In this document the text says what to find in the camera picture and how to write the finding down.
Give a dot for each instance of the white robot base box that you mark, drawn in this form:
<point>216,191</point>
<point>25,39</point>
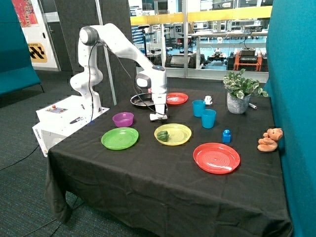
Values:
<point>61,119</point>

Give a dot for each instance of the small white plastic object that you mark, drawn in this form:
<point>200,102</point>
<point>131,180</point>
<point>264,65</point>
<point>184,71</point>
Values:
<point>208,100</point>

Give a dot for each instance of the purple bowl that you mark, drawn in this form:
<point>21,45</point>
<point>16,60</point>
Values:
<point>123,119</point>

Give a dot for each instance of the yellow plate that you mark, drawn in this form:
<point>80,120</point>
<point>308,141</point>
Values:
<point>178,134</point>

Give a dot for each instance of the blue toy block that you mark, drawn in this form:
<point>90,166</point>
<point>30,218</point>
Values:
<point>226,136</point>

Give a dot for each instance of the brown teddy bear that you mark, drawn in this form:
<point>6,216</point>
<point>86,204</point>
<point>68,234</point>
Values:
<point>270,140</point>

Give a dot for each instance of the front blue cup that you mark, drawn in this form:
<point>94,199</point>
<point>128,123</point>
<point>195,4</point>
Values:
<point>208,118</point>

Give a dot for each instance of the black tablecloth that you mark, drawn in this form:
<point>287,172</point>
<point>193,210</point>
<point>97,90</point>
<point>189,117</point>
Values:
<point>160,188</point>

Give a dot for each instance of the white marker pen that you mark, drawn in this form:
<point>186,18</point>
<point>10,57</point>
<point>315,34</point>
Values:
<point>252,106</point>

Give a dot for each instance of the rear blue cup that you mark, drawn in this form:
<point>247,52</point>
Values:
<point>198,107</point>

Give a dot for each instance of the black frying pan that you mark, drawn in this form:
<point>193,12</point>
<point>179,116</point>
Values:
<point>143,100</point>

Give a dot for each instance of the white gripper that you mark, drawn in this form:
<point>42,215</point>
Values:
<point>159,100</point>

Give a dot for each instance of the small red plate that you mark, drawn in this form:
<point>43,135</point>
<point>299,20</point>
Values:
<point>176,98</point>

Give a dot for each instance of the white sponge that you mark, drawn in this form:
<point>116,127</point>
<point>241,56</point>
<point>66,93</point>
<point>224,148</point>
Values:
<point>155,117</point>

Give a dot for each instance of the blue cup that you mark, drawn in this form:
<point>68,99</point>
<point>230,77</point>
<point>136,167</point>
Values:
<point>198,107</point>
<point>208,118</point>

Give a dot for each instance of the potted plant grey pot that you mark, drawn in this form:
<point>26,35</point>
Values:
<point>240,90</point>

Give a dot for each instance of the green plate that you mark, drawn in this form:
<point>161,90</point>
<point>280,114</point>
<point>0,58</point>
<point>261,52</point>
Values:
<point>120,138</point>

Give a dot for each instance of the green bell pepper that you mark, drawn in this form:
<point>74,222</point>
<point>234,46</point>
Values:
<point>163,136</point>

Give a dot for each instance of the large red plate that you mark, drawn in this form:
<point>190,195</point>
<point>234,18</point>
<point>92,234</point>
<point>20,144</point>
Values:
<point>216,158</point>

